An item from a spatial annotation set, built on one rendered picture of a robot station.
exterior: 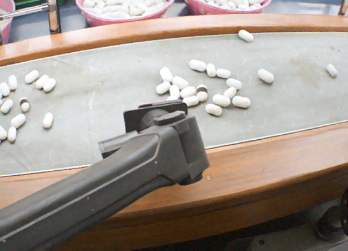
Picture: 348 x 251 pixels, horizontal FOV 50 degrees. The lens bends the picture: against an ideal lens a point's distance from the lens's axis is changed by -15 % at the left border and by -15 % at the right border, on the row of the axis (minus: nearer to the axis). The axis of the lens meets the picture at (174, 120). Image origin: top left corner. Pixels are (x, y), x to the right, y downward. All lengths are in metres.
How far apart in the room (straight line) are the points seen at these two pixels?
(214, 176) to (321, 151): 0.23
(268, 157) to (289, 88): 0.22
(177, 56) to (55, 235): 0.65
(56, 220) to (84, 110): 0.50
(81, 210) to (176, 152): 0.16
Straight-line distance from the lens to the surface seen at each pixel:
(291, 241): 1.03
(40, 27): 1.15
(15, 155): 0.79
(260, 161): 0.76
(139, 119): 0.68
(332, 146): 0.83
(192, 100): 0.82
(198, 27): 0.97
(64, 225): 0.36
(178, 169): 0.48
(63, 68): 0.91
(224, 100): 0.83
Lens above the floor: 1.38
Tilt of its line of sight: 52 degrees down
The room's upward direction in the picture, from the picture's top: 7 degrees clockwise
